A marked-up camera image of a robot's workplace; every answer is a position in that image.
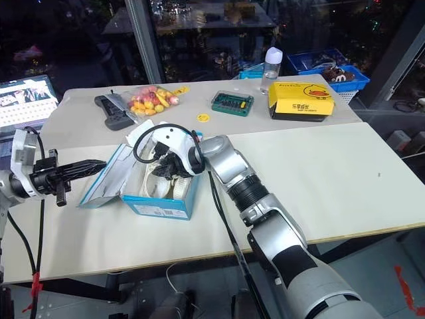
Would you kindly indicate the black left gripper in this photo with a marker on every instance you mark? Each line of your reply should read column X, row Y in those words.
column 50, row 179

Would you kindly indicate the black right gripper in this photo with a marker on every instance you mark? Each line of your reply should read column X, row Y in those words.
column 176, row 163

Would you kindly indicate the white shoe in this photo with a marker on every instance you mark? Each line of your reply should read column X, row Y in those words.
column 181, row 187
column 156, row 186

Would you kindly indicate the blue cardboard shoebox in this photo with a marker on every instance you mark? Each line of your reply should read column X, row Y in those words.
column 156, row 206

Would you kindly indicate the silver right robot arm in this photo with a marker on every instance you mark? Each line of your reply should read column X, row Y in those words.
column 232, row 166

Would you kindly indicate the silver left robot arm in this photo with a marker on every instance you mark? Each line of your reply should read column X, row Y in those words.
column 13, row 189

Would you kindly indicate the open laptop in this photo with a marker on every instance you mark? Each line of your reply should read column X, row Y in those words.
column 23, row 106

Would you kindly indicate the grey handheld controller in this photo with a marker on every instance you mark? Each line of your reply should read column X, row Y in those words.
column 111, row 111

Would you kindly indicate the round yellow sticker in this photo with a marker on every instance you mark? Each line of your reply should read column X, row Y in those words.
column 202, row 117

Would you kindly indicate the bag of toy fruit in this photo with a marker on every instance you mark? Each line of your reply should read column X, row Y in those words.
column 152, row 99

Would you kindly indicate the yellow paper tag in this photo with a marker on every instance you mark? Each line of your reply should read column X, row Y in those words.
column 182, row 90

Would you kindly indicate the green screwdriver bit set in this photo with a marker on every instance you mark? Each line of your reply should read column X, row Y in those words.
column 232, row 103

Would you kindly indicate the black table leg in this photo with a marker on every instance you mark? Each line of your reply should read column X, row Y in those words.
column 113, row 284

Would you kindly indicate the cyan plastic box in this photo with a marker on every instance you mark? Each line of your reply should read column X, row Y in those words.
column 252, row 72

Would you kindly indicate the clear bottle white cap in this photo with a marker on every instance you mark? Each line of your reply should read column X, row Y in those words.
column 271, row 71

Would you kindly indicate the yellow duck print box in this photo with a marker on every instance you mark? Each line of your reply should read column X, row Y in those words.
column 300, row 101

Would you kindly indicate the white plastic basket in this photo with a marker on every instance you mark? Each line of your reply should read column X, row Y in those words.
column 348, row 97

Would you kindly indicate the brown plush toy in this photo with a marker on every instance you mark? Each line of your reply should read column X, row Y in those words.
column 338, row 74

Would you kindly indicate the blue plastic bin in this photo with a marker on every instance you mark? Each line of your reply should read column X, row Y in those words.
column 362, row 81

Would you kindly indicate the red floor tape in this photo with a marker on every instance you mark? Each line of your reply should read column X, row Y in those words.
column 406, row 289

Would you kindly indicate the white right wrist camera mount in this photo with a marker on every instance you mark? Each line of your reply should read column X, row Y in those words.
column 173, row 139

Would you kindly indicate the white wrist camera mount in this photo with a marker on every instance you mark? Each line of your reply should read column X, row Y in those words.
column 173, row 139
column 21, row 146

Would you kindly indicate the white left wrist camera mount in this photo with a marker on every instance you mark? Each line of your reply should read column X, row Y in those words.
column 21, row 146

